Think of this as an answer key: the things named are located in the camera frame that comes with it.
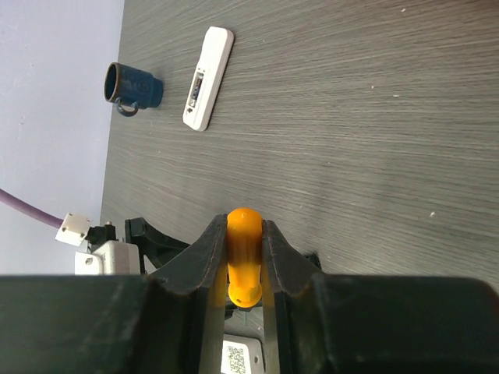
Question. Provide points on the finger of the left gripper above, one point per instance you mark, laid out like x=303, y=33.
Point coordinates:
x=153, y=245

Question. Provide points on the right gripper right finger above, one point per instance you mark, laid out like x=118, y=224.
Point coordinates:
x=285, y=275

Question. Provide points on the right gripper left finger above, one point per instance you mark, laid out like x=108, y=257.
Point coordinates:
x=188, y=337

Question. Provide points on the orange handle screwdriver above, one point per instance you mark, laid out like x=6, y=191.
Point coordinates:
x=244, y=241

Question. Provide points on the white remote orange batteries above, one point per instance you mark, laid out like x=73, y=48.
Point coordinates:
x=242, y=355

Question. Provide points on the white remote far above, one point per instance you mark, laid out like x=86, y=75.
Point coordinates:
x=207, y=77

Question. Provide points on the dark blue mug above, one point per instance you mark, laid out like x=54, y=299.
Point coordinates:
x=130, y=89

